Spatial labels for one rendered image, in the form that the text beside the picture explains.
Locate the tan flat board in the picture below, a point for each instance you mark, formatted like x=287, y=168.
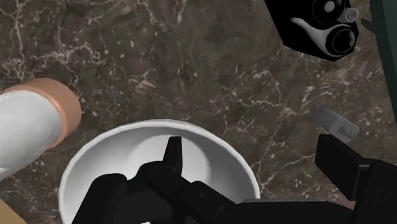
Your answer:
x=9, y=215

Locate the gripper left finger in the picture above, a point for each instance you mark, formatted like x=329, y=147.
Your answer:
x=173, y=186

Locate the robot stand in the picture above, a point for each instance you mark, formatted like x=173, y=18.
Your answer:
x=279, y=21

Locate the dark green panel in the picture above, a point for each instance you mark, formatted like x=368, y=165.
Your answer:
x=387, y=37

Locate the white bowl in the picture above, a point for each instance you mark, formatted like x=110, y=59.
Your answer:
x=124, y=149

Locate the small grey box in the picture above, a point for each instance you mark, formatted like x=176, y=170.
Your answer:
x=336, y=123

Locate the white bottle with copper cap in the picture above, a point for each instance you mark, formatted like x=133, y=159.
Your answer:
x=28, y=124

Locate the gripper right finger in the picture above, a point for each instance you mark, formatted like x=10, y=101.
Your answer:
x=378, y=186

